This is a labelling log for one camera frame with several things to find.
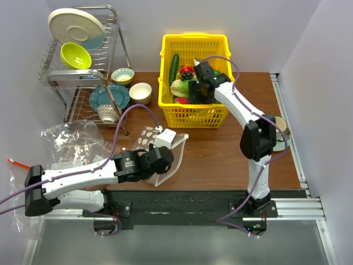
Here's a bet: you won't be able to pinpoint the green toy lettuce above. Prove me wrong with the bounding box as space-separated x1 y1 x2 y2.
170 79 189 98

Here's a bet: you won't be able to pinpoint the dotted clear zip bag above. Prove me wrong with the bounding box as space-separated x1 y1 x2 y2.
132 126 189 187

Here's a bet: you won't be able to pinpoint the red toy dragon fruit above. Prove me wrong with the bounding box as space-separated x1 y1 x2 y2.
174 97 190 105

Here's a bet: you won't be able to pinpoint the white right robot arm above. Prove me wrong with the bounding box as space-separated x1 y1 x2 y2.
194 59 276 217

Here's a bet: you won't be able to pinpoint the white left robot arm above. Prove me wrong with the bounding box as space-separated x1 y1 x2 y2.
25 144 174 217

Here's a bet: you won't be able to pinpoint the crumpled clear plastic bag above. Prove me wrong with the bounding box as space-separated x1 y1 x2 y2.
41 120 112 169

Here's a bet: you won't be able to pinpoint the black toy grapes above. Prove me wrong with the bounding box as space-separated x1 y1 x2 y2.
180 71 194 81

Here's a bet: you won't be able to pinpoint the grey toy fish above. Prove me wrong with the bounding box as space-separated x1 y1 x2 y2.
193 58 202 67

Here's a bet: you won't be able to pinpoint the long dark cucumber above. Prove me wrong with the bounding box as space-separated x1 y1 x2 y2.
168 53 179 86

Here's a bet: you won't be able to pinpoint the yellow plastic basket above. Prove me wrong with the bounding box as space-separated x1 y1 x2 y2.
158 33 231 129

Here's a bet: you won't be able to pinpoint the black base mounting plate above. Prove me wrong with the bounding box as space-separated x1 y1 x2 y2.
99 190 278 230

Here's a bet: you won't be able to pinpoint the cream ceramic bowl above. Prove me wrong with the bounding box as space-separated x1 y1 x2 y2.
129 83 152 105

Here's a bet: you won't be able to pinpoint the patterned grey bowl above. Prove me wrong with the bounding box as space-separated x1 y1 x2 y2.
97 104 122 124

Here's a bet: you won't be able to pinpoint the teal patterned small bowl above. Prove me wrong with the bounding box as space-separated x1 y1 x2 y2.
111 68 135 86

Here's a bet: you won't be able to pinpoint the cream speckled mug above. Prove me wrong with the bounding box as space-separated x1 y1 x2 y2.
275 116 291 142

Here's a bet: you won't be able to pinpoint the teal scalloped plate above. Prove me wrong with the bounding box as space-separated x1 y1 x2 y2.
89 83 130 112

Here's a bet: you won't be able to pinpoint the metal dish rack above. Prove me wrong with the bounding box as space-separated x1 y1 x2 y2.
39 5 130 126

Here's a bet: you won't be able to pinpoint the mint green saucer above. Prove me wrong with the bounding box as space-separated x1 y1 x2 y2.
273 130 292 152

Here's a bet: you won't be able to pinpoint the lime green bowl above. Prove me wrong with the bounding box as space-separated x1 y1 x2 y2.
60 43 92 70

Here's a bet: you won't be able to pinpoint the large cream blue plate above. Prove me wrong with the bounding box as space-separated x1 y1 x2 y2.
48 8 106 51

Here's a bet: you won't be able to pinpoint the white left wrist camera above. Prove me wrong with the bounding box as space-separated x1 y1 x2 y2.
153 126 177 149

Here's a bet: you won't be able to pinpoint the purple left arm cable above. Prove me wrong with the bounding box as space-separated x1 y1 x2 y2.
0 103 162 237

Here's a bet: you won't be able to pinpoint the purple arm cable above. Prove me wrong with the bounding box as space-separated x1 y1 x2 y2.
201 56 289 239
0 103 162 237

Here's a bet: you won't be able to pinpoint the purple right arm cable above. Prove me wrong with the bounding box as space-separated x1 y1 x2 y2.
201 56 289 239

